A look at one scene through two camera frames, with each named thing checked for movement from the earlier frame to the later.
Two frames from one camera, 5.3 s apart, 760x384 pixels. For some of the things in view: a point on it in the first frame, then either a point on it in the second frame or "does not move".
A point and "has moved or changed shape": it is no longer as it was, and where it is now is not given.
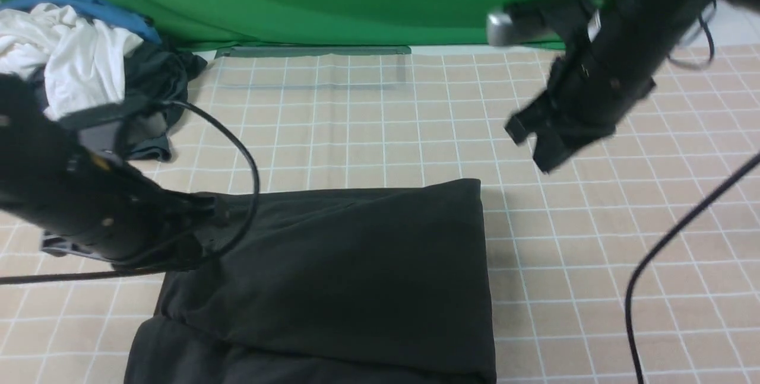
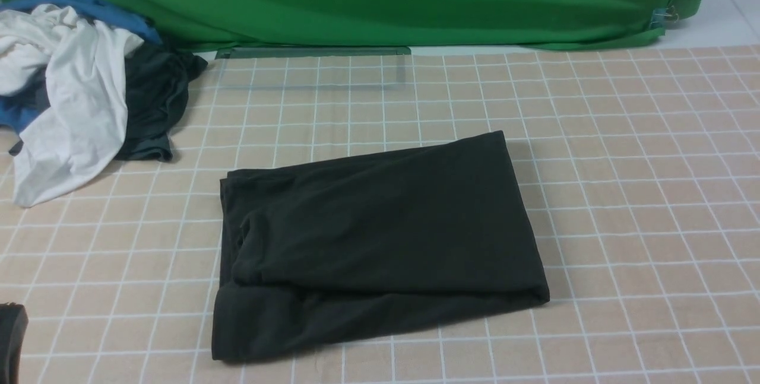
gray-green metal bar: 255,51 does not move
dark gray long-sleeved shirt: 375,285 has moved or changed shape
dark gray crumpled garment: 154,72 does not move
